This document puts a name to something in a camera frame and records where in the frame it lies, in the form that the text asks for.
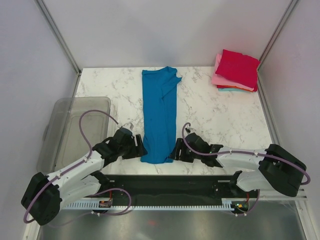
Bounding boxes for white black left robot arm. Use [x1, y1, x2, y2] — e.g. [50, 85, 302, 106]
[21, 127, 148, 226]

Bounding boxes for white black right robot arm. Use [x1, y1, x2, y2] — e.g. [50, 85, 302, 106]
[169, 132, 307, 197]

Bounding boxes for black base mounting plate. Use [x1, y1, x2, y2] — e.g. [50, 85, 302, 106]
[98, 175, 258, 205]

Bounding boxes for clear plastic bin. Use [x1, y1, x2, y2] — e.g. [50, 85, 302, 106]
[36, 96, 111, 174]

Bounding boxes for folded light blue t shirt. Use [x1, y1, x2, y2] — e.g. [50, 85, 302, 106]
[218, 87, 252, 93]

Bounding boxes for folded crimson t shirt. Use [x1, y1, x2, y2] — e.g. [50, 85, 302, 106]
[215, 49, 260, 90]

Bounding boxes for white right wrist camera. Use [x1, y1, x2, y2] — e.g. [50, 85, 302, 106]
[184, 125, 197, 135]

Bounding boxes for white slotted cable duct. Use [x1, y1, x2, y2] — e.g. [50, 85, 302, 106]
[61, 197, 261, 212]

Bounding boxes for aluminium left frame post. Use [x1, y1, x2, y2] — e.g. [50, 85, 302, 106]
[34, 0, 83, 76]

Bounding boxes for aluminium frame post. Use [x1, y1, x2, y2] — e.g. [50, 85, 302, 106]
[257, 0, 302, 72]
[34, 0, 83, 76]

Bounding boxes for aluminium right frame post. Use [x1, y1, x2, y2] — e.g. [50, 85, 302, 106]
[257, 0, 302, 72]

